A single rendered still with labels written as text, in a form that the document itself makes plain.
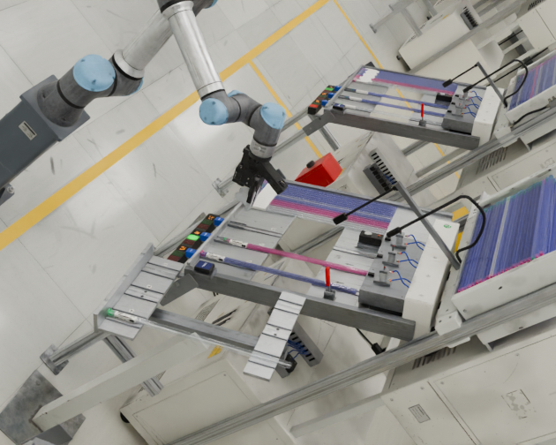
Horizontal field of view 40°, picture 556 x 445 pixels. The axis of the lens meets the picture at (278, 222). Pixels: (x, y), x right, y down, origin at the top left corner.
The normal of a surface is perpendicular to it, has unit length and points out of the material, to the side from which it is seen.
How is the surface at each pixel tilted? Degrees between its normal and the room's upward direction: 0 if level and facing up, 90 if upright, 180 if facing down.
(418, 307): 90
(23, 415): 0
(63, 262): 0
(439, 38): 90
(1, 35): 0
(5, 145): 90
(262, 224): 48
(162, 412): 90
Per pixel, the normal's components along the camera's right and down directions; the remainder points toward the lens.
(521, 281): -0.34, 0.46
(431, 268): 0.04, -0.87
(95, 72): 0.65, -0.40
